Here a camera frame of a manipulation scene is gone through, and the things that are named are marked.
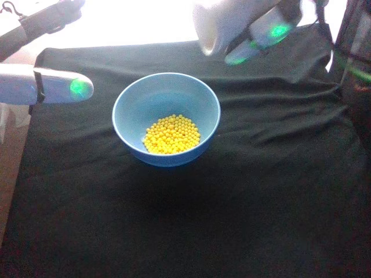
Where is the yellow beads pile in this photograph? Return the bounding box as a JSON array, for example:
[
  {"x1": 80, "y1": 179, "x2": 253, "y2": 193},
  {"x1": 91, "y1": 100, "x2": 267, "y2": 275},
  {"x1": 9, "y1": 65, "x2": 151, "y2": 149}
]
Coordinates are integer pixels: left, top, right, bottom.
[{"x1": 142, "y1": 114, "x2": 202, "y2": 155}]

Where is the white paper cup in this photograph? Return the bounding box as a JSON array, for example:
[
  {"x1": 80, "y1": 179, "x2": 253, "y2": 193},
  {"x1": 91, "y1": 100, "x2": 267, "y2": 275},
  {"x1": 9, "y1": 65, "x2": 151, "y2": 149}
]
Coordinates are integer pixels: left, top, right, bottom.
[{"x1": 192, "y1": 0, "x2": 253, "y2": 56}]

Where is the light blue bowl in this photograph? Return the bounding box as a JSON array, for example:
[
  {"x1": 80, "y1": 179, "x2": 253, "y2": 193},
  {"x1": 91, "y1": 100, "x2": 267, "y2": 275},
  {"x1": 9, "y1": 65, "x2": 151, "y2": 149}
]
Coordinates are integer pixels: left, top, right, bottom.
[{"x1": 111, "y1": 72, "x2": 221, "y2": 168}]

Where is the black table cloth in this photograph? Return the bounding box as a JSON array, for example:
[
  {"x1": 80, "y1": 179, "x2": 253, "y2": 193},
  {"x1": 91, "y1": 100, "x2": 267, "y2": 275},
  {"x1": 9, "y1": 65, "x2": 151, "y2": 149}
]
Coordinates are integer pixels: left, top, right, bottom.
[{"x1": 0, "y1": 22, "x2": 371, "y2": 278}]

